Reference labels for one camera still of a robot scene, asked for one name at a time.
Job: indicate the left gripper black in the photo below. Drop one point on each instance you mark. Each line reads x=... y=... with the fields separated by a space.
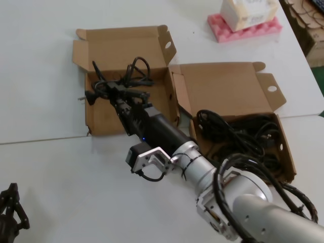
x=6 y=227

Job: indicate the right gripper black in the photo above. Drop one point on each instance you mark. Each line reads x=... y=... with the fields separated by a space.
x=164 y=131

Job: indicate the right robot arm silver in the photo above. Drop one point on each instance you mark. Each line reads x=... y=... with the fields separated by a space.
x=227 y=187

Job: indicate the open cardboard box, torn corner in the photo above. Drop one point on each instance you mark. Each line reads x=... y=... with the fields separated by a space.
x=106 y=48

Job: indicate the open cardboard box, intact corners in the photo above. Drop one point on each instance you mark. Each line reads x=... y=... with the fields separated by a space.
x=222 y=86

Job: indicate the pink egg-crate foam pad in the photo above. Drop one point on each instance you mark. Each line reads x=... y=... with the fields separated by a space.
x=227 y=35

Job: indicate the white cardboard carton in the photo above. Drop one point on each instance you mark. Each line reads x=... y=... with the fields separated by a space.
x=238 y=15

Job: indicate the dark keyboard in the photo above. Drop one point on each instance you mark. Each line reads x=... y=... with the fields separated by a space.
x=318 y=3

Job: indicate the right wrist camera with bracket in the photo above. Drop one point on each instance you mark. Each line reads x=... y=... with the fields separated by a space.
x=149 y=159

